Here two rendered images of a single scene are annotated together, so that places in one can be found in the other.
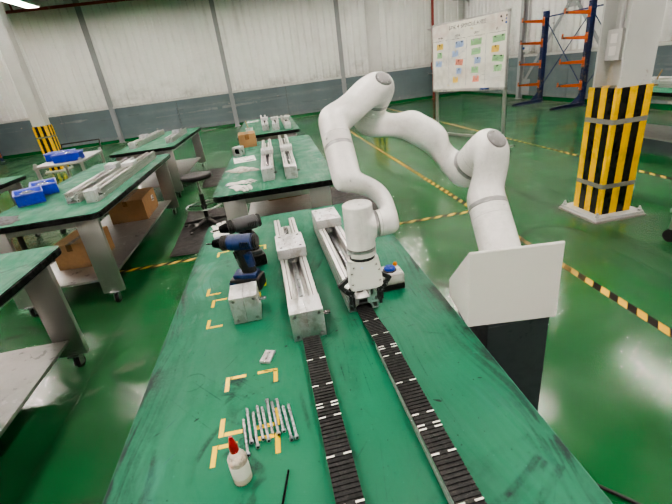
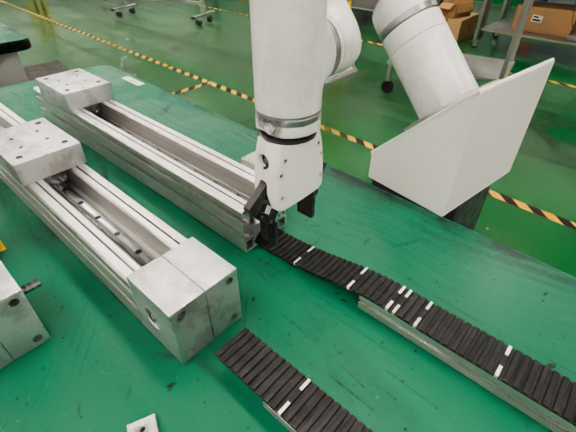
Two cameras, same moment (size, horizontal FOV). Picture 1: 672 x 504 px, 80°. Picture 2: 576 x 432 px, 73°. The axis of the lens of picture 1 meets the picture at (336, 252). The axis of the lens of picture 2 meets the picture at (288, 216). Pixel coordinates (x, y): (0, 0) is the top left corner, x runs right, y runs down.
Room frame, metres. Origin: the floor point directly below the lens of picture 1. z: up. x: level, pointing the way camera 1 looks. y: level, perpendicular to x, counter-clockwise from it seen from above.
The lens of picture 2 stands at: (0.69, 0.23, 1.22)
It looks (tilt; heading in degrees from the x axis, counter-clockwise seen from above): 38 degrees down; 320
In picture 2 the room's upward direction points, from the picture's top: straight up
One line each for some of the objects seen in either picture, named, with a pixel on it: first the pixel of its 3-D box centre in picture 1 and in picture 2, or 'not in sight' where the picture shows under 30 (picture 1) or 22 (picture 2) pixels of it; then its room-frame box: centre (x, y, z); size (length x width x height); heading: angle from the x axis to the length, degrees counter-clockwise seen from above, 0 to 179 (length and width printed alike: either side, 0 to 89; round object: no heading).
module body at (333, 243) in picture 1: (338, 250); (135, 143); (1.50, -0.01, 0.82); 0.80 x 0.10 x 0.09; 8
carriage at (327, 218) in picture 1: (326, 220); (76, 93); (1.74, 0.03, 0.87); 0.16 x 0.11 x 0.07; 8
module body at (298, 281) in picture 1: (292, 259); (46, 177); (1.47, 0.18, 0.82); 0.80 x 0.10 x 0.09; 8
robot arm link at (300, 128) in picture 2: (360, 250); (287, 117); (1.05, -0.07, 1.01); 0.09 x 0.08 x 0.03; 98
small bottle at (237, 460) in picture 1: (236, 458); not in sight; (0.55, 0.24, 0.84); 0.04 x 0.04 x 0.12
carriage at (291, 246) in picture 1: (290, 248); (37, 155); (1.47, 0.18, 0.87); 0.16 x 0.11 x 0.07; 8
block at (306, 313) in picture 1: (310, 316); (195, 292); (1.03, 0.10, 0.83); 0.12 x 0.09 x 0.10; 98
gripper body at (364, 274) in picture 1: (363, 269); (288, 159); (1.05, -0.07, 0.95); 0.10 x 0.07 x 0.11; 98
